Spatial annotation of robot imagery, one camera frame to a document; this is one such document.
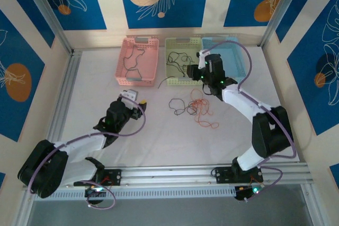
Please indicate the aluminium table edge rail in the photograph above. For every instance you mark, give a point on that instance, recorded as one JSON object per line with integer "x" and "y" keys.
{"x": 66, "y": 83}

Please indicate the wide aluminium mounting rail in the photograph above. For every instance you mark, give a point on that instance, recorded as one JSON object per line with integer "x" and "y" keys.
{"x": 172, "y": 174}

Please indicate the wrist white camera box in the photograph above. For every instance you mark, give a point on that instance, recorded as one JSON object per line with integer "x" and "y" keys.
{"x": 129, "y": 97}
{"x": 202, "y": 54}

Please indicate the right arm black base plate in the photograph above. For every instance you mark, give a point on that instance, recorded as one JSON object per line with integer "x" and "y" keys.
{"x": 222, "y": 174}

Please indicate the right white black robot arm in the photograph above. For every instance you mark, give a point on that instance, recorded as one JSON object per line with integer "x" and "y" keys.
{"x": 246, "y": 104}

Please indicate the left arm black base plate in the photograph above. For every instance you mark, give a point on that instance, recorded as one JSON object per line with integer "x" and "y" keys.
{"x": 114, "y": 177}

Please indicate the pink perforated plastic basket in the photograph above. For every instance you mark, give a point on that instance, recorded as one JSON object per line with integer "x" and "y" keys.
{"x": 148, "y": 70}

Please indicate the black controller board green light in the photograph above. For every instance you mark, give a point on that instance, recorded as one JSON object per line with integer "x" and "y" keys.
{"x": 95, "y": 197}
{"x": 246, "y": 193}

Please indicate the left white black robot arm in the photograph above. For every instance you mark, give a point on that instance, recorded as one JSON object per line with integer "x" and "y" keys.
{"x": 84, "y": 144}

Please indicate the aluminium frame post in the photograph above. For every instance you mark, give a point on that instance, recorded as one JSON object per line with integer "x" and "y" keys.
{"x": 23, "y": 210}
{"x": 311, "y": 204}
{"x": 278, "y": 6}
{"x": 47, "y": 9}

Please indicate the blue perforated plastic basket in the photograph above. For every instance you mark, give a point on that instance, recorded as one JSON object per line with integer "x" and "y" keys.
{"x": 233, "y": 59}

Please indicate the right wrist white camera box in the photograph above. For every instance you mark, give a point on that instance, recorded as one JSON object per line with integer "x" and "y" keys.
{"x": 202, "y": 54}

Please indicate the green perforated plastic basket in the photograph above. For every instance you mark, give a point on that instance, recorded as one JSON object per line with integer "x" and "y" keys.
{"x": 172, "y": 81}

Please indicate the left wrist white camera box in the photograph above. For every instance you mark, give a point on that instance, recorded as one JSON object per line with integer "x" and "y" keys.
{"x": 129, "y": 97}

